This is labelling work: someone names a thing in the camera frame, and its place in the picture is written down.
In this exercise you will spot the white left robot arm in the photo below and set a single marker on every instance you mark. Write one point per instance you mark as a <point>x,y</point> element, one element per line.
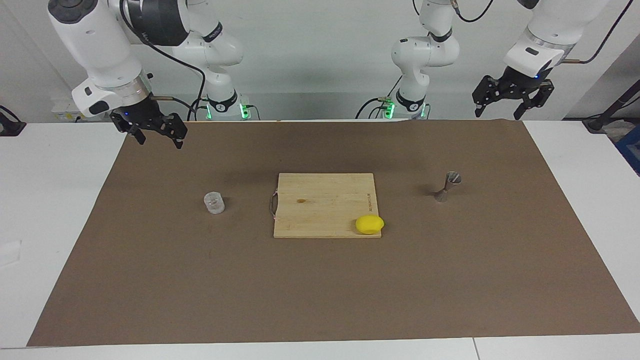
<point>425,50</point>

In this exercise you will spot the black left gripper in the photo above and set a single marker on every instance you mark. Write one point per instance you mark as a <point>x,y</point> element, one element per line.
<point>520,82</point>

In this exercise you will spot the blue box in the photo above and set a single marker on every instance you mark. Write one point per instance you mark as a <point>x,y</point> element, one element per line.
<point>631,147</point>

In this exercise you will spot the white tape patch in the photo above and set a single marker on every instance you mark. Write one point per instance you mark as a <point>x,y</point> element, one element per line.
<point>10,252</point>

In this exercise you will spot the small clear glass cup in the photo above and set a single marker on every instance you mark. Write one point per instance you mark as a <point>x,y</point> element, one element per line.
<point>214,203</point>

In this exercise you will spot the black stand foot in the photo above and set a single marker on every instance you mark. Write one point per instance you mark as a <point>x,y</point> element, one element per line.
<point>10,127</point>

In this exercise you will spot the wooden cutting board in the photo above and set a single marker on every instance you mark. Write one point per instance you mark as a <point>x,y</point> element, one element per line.
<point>320,205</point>

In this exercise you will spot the white wall socket strip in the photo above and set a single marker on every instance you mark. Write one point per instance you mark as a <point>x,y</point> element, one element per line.
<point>65,107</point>

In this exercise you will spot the brown table mat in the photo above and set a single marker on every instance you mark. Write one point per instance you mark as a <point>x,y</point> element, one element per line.
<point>320,290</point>

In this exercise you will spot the yellow lemon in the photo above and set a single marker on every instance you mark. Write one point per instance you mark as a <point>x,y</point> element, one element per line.
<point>369,225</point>

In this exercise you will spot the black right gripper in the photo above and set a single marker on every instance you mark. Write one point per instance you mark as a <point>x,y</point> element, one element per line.
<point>137,116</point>

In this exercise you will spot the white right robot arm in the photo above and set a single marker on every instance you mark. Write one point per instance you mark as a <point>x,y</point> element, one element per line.
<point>95,45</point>

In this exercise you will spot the black tripod stand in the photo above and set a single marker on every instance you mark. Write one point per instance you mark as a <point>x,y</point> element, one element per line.
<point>597,124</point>

